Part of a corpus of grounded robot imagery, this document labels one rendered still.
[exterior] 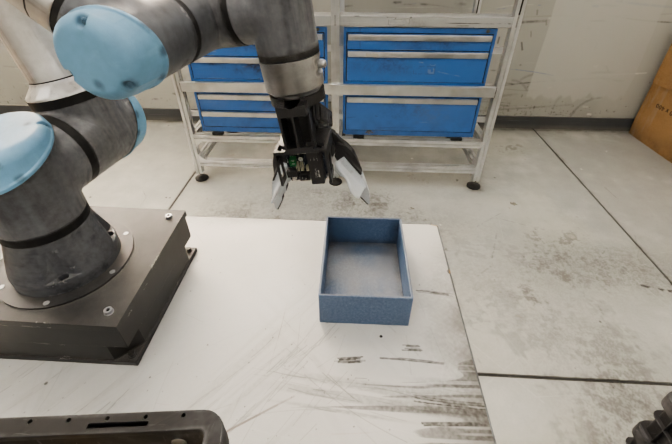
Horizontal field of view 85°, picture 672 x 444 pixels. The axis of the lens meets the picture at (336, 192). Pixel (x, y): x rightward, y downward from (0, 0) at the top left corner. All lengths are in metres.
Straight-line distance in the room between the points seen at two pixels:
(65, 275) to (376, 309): 0.47
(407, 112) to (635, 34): 1.81
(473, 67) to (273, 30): 1.66
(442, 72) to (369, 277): 1.45
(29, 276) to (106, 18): 0.42
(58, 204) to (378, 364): 0.51
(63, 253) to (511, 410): 1.29
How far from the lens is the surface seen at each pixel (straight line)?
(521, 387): 1.52
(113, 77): 0.37
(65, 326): 0.66
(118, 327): 0.62
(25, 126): 0.62
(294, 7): 0.44
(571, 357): 1.67
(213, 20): 0.46
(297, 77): 0.45
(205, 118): 2.21
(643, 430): 0.98
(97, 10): 0.38
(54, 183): 0.61
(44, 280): 0.68
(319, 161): 0.48
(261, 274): 0.74
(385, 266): 0.74
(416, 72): 1.98
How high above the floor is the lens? 1.23
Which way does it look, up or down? 35 degrees down
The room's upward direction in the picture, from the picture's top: straight up
